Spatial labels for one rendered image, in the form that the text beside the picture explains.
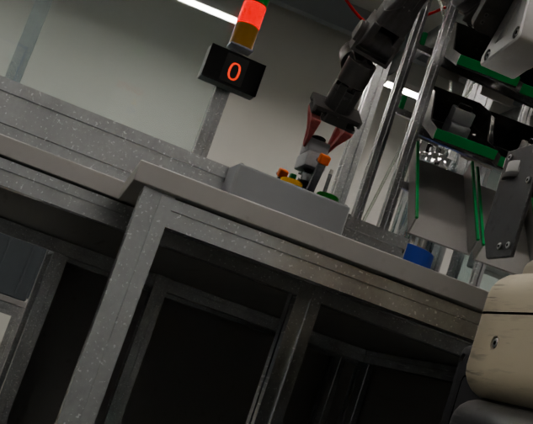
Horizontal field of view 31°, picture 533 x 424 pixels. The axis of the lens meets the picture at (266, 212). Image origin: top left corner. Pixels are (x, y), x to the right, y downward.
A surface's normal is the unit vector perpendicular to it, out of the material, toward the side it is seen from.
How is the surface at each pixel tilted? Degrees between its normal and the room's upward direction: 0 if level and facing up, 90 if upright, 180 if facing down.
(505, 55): 172
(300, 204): 90
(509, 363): 90
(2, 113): 90
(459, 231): 45
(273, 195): 90
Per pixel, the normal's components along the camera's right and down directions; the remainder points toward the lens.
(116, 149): 0.29, -0.07
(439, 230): 0.32, -0.75
